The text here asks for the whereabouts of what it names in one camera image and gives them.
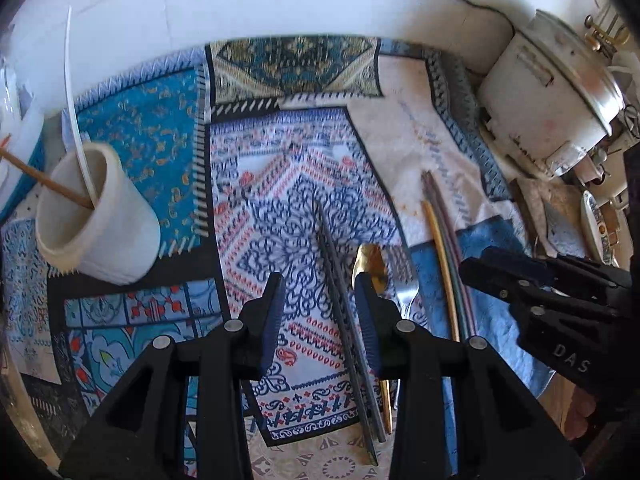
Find wooden cutting board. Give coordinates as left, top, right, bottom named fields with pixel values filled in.
left=514, top=179, right=587, bottom=257

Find iridescent and gold chopsticks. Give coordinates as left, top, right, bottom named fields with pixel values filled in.
left=425, top=170, right=479, bottom=337

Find silver fork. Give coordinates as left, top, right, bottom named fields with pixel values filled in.
left=385, top=246, right=420, bottom=411

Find white thin utensil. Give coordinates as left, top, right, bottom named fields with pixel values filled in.
left=64, top=6, right=99, bottom=206

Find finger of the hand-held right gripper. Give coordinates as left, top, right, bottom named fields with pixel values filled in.
left=481, top=248, right=633, bottom=305
left=459, top=256, right=622, bottom=332

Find brown wooden chopstick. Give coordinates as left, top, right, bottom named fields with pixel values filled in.
left=0, top=147, right=96, bottom=208

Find yellow chopstick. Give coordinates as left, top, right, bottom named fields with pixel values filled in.
left=421, top=201, right=461, bottom=344

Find person's right hand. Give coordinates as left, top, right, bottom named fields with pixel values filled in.
left=567, top=387, right=608, bottom=436

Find white rice cooker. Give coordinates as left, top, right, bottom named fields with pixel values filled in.
left=475, top=9, right=628, bottom=181

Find patterned rim plate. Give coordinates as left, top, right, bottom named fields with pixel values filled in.
left=580, top=190, right=621, bottom=268

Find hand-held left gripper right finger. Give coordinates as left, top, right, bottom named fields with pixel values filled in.
left=354, top=272, right=583, bottom=480

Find gold spoon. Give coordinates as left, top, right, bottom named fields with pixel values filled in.
left=351, top=243, right=396, bottom=435

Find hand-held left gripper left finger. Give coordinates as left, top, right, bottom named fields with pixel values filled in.
left=59, top=271, right=287, bottom=480

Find white cup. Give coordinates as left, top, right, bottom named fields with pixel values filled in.
left=36, top=142, right=162, bottom=286

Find patterned blue patchwork cloth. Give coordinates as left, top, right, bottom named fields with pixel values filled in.
left=0, top=35, right=556, bottom=480

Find black chopstick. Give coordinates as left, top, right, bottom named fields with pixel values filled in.
left=315, top=204, right=389, bottom=444
left=312, top=200, right=379, bottom=466

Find grey cleaver knife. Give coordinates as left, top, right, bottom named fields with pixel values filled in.
left=542, top=195, right=588, bottom=261

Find brass fixture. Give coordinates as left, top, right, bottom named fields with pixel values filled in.
left=585, top=15, right=632, bottom=53

